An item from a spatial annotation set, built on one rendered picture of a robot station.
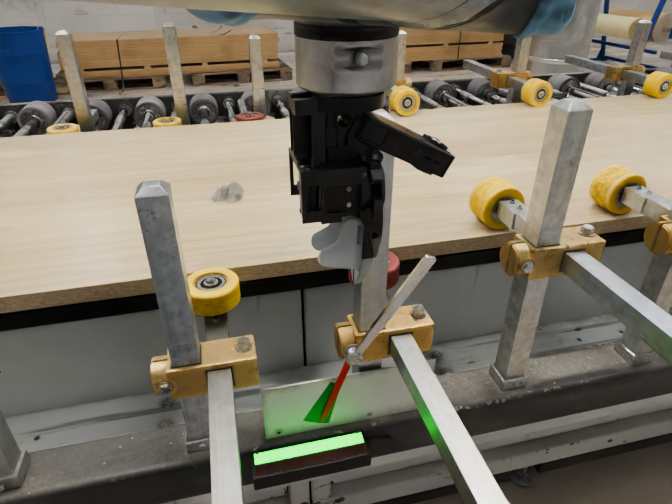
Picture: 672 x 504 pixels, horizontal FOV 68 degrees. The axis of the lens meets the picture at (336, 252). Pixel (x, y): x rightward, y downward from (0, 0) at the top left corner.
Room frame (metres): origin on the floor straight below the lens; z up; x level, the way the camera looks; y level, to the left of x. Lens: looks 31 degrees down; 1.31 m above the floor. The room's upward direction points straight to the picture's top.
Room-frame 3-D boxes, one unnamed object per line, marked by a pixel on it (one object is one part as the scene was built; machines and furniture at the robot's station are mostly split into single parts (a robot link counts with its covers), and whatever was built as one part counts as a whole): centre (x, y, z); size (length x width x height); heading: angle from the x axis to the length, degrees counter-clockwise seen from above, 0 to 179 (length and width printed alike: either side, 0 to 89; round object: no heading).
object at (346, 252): (0.45, -0.01, 1.04); 0.06 x 0.03 x 0.09; 104
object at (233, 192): (0.92, 0.21, 0.91); 0.09 x 0.07 x 0.02; 161
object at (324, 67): (0.46, -0.01, 1.23); 0.10 x 0.09 x 0.05; 14
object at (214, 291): (0.60, 0.18, 0.85); 0.08 x 0.08 x 0.11
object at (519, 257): (0.62, -0.31, 0.95); 0.14 x 0.06 x 0.05; 104
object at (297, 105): (0.46, 0.00, 1.15); 0.09 x 0.08 x 0.12; 104
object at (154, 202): (0.49, 0.20, 0.87); 0.04 x 0.04 x 0.48; 14
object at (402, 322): (0.56, -0.07, 0.85); 0.14 x 0.06 x 0.05; 104
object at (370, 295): (0.55, -0.05, 0.93); 0.04 x 0.04 x 0.48; 14
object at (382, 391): (0.52, -0.02, 0.75); 0.26 x 0.01 x 0.10; 104
